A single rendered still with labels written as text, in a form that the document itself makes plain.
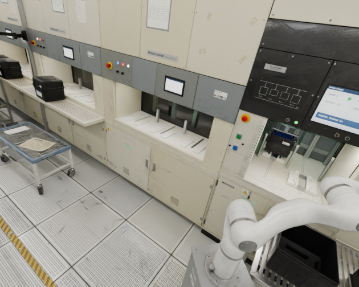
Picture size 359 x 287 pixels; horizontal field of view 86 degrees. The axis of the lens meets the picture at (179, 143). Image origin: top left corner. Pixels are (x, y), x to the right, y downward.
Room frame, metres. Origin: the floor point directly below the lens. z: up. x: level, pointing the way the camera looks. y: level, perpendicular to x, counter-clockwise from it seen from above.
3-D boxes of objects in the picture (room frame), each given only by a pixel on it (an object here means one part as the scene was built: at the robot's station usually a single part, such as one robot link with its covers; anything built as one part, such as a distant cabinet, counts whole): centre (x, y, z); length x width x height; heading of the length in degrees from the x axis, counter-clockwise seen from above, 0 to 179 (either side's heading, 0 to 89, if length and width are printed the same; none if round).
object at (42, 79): (2.39, 1.80, 0.93); 0.30 x 0.28 x 0.26; 58
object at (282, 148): (1.73, -0.98, 1.06); 0.24 x 0.20 x 0.32; 61
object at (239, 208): (0.62, -0.34, 1.07); 0.19 x 0.12 x 0.24; 178
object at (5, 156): (1.90, 1.75, 0.24); 0.97 x 0.52 x 0.48; 64
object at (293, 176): (1.32, -1.06, 0.89); 0.22 x 0.21 x 0.04; 151
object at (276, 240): (0.69, -0.77, 0.85); 0.28 x 0.28 x 0.17; 60
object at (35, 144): (1.79, 1.61, 0.47); 0.31 x 0.23 x 0.02; 83
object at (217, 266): (0.59, -0.34, 0.85); 0.19 x 0.19 x 0.18
